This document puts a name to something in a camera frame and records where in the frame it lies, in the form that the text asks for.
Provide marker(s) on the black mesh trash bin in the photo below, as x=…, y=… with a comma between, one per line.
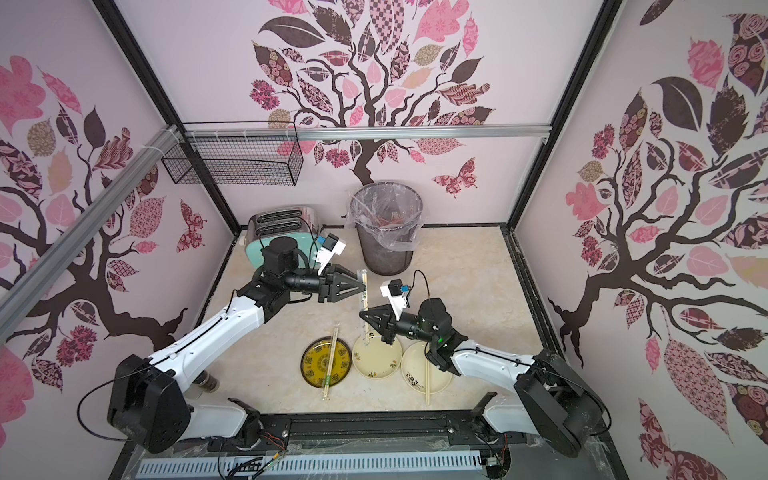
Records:
x=383, y=262

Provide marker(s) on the dark green yellow plate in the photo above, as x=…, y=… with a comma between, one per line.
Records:
x=316, y=359

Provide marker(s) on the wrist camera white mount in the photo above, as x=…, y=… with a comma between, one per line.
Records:
x=397, y=293
x=327, y=247

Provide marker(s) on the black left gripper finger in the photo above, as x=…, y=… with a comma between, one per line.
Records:
x=350, y=289
x=342, y=274

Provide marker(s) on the aluminium frame bar left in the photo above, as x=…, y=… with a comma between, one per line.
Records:
x=26, y=293

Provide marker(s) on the cream plate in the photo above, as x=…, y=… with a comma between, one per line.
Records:
x=374, y=358
x=412, y=370

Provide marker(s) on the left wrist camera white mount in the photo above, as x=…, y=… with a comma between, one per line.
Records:
x=327, y=247

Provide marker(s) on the cream middle plate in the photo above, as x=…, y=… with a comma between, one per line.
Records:
x=374, y=358

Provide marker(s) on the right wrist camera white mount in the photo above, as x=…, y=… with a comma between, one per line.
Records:
x=397, y=293

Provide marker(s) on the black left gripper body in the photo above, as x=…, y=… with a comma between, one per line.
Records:
x=323, y=286

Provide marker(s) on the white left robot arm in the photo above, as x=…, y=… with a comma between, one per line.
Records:
x=147, y=401

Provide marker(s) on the aluminium frame bar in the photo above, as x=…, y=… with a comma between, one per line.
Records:
x=372, y=133
x=26, y=293

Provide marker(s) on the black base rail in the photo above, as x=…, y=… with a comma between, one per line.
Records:
x=457, y=427

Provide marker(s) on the cream right plate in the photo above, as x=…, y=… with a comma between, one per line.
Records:
x=412, y=370

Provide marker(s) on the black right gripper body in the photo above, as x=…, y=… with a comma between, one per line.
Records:
x=390, y=327

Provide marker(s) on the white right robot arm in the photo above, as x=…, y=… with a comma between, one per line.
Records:
x=546, y=396

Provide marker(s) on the white slotted cable duct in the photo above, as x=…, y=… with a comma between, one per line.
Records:
x=334, y=465

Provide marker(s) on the black wire wall basket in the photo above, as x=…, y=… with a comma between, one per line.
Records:
x=237, y=153

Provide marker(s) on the mint green toaster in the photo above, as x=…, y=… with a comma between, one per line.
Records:
x=298, y=222

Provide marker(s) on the aluminium frame bar back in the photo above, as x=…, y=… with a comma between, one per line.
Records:
x=372, y=133

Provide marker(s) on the clear plastic bin liner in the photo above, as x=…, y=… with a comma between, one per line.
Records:
x=391, y=214

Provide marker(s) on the wrapped chopsticks on green plate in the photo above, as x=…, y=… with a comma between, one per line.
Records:
x=330, y=363

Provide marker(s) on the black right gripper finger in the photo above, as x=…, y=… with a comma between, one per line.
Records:
x=374, y=313
x=372, y=326

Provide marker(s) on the disposable chopsticks red print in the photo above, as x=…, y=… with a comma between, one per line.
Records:
x=427, y=382

